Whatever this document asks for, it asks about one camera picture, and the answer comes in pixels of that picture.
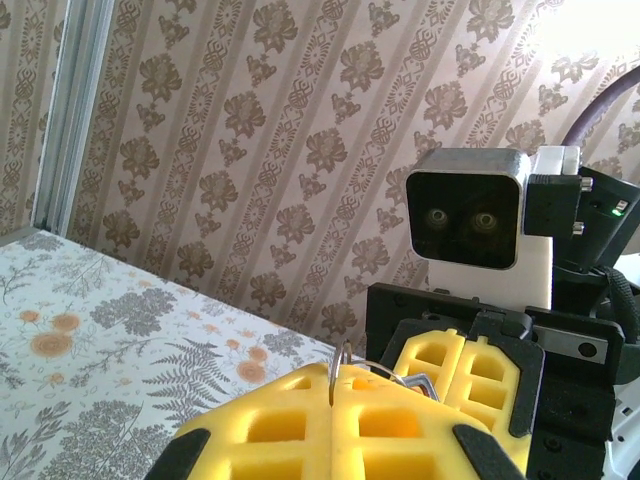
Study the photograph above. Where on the keyring with metal rings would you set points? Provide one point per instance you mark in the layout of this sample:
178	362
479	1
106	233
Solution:
330	382

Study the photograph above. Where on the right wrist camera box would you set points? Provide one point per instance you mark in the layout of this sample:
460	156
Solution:
465	215

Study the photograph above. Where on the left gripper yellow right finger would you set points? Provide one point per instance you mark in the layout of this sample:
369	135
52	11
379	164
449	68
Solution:
410	440

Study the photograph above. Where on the aluminium frame post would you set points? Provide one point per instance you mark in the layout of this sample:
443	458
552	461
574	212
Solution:
75	110

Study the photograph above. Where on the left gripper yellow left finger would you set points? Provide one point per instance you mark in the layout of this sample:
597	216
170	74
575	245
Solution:
260	435

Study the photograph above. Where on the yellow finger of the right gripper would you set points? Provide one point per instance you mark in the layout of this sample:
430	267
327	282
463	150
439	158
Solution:
450	370
500	370

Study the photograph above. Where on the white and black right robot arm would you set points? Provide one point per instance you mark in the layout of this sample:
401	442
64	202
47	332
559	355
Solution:
625	440

